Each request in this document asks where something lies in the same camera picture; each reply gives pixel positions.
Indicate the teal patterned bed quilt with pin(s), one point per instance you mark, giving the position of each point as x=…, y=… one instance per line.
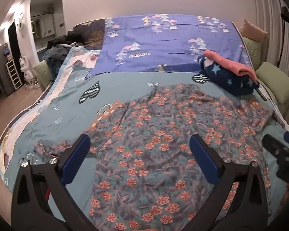
x=75, y=102

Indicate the green cushion far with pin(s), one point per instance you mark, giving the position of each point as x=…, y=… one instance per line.
x=254, y=51

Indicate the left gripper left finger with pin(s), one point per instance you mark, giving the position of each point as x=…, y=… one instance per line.
x=40, y=199

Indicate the green cushion left side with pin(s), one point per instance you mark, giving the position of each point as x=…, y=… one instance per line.
x=43, y=74

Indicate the dark clothes pile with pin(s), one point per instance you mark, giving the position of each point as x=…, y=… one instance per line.
x=58, y=49

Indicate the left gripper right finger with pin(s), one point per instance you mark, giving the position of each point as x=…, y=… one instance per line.
x=238, y=200

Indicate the green cushion near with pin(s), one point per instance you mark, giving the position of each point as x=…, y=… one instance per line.
x=276, y=80

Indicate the black floor lamp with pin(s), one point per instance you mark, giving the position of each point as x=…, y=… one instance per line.
x=285, y=19

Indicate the navy star fleece garment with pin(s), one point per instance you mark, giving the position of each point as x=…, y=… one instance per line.
x=226, y=79

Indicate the white shelf rack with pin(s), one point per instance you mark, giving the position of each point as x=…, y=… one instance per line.
x=13, y=75

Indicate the beige pillow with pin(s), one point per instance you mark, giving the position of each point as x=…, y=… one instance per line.
x=252, y=32

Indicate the dark brown blanket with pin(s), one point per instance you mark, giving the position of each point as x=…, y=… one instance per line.
x=92, y=32

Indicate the floral fleece garment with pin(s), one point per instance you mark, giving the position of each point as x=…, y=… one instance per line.
x=146, y=175

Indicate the purple tree print sheet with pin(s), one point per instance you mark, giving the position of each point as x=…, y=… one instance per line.
x=166, y=42

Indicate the white cat figurine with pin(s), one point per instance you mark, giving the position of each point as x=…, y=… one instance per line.
x=29, y=77

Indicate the pink folded garment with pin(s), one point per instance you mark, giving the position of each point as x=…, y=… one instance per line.
x=235, y=67

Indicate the green cushion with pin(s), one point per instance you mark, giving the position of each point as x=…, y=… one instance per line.
x=43, y=74
x=276, y=80
x=254, y=51

